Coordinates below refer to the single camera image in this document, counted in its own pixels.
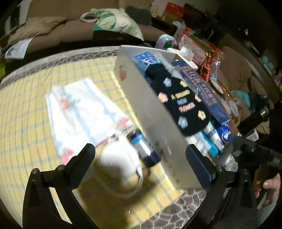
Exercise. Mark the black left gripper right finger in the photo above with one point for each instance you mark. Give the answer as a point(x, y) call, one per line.
point(230, 201)

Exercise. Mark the white storage box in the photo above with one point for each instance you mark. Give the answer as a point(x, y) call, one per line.
point(155, 120)

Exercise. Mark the person right hand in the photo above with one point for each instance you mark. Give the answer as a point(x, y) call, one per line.
point(270, 186)

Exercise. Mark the white strawberry print cloth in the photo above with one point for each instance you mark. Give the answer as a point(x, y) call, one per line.
point(79, 113)

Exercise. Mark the purple green round toy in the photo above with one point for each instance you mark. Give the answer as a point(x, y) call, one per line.
point(165, 41)

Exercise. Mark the red snack package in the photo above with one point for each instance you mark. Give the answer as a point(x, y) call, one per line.
point(187, 44)

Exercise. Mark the yellow plaid tablecloth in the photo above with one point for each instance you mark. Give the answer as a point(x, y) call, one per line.
point(27, 143)

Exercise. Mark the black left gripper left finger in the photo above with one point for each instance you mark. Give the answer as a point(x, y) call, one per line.
point(39, 209)

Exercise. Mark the blue book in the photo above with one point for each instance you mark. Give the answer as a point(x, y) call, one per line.
point(201, 88)

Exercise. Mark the blue white bottle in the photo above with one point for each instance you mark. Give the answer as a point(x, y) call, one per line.
point(145, 151)

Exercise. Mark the paper sheet on sofa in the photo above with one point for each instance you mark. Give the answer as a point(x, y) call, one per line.
point(18, 50)

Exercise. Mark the blue dental floss box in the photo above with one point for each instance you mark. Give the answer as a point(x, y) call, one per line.
point(144, 60)

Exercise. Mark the green white tote bag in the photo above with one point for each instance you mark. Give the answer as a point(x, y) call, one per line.
point(113, 20)

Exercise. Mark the brown sofa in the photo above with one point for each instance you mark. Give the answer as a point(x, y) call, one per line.
point(75, 34)

